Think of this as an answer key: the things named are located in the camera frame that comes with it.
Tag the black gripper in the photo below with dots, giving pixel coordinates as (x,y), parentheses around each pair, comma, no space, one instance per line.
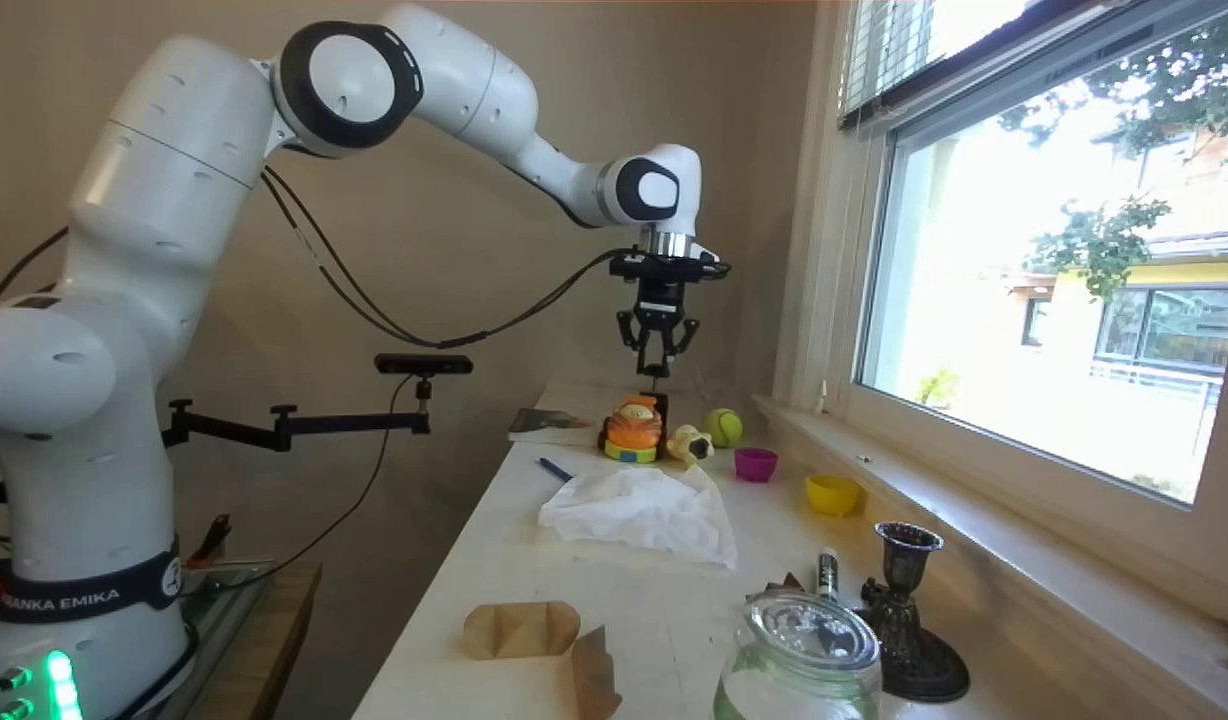
(661,299)

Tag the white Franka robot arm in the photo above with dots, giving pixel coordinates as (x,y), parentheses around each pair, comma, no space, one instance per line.
(172,174)

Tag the orange toy car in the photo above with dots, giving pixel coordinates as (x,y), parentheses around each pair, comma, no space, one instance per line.
(633,434)

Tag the green tennis ball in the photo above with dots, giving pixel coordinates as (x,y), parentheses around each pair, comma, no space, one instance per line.
(725,426)

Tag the cream rabbit toy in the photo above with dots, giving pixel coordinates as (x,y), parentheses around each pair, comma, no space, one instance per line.
(690,445)

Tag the pink plastic cup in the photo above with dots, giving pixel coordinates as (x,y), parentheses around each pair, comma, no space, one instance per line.
(755,464)

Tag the blue crayon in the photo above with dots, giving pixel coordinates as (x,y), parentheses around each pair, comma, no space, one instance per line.
(554,471)

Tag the crumpled clear plastic bag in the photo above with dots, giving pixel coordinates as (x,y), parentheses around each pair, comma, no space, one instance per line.
(639,514)

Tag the yellow plastic cup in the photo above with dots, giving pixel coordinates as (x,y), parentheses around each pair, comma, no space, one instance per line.
(834,499)

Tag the glass jar with lid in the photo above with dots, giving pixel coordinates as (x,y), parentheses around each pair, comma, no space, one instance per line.
(796,653)

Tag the white window blinds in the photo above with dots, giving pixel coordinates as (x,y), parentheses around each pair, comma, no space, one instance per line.
(917,44)

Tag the black candlestick holder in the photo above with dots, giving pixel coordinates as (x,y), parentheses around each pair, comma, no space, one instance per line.
(913,624)

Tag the wooden side table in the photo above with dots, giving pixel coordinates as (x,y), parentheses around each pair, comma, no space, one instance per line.
(257,641)

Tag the black bar camera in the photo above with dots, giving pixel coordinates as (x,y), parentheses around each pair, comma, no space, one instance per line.
(420,360)

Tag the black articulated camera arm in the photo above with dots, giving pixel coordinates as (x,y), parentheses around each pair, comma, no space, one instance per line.
(292,426)

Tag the window with white frame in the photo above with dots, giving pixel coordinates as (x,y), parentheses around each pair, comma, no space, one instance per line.
(1039,267)

